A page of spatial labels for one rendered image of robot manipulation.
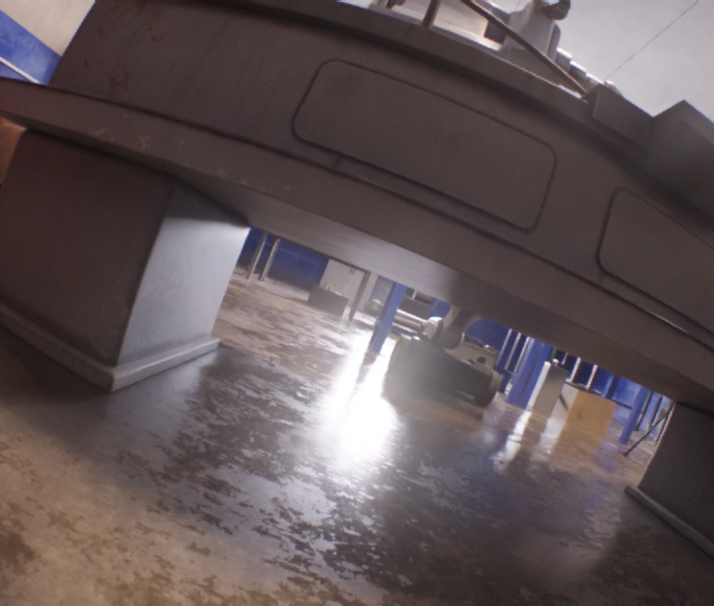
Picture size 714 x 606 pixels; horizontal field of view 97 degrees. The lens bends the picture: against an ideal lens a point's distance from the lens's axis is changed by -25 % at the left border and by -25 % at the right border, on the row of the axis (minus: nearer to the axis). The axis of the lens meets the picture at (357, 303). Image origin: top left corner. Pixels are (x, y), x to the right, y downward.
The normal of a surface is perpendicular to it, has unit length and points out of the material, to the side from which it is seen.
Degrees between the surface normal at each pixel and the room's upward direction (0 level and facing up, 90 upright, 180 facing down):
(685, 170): 141
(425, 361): 90
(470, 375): 90
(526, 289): 90
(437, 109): 90
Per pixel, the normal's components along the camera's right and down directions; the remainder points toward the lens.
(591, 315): 0.00, 0.03
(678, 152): -0.29, 0.74
